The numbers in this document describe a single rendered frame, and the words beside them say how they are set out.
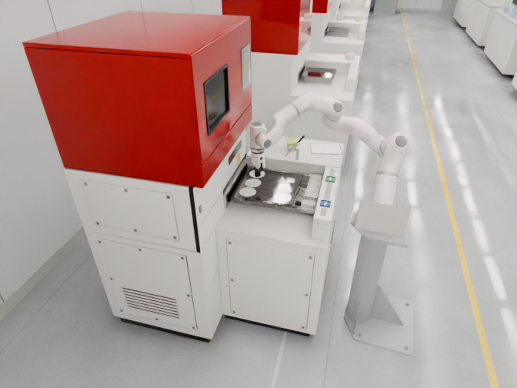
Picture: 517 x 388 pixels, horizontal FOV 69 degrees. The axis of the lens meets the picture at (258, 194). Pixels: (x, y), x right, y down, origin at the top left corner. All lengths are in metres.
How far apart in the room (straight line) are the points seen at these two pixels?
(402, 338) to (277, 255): 1.08
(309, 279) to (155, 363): 1.10
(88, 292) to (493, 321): 2.87
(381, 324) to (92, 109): 2.18
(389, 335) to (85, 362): 1.94
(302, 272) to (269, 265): 0.19
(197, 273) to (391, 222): 1.08
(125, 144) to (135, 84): 0.30
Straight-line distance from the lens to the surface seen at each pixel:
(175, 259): 2.12
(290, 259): 2.13
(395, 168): 2.23
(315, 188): 2.37
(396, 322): 2.84
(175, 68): 1.54
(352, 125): 2.23
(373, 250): 2.31
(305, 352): 2.61
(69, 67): 1.81
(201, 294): 2.24
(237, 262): 2.26
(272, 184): 2.35
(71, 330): 2.96
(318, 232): 2.05
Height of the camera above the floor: 2.18
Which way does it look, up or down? 34 degrees down
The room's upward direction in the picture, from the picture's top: straight up
